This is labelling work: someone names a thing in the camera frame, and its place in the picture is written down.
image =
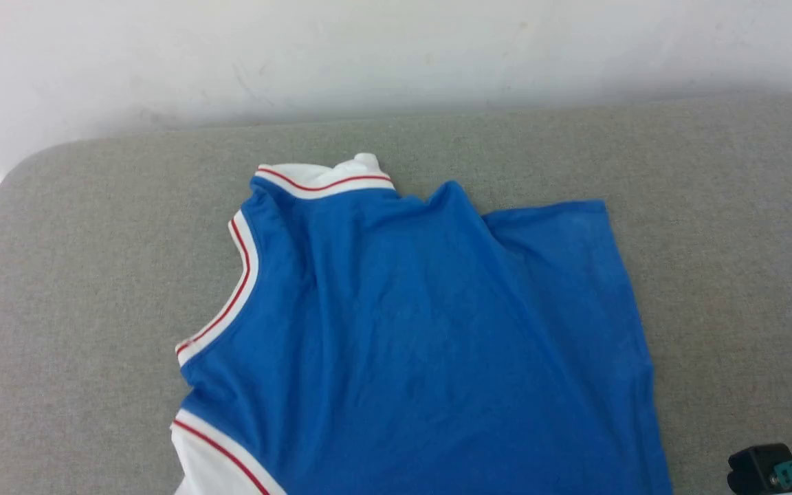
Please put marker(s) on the blue and white basketball jersey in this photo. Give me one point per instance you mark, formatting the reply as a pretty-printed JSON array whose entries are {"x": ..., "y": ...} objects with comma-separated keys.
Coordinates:
[{"x": 423, "y": 344}]

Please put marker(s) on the grey fabric sofa cushion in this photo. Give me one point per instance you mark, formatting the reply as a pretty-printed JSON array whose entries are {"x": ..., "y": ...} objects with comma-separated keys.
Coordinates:
[{"x": 93, "y": 275}]

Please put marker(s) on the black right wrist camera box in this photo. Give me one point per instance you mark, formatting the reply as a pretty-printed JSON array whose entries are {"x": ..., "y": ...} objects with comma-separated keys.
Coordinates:
[{"x": 757, "y": 471}]

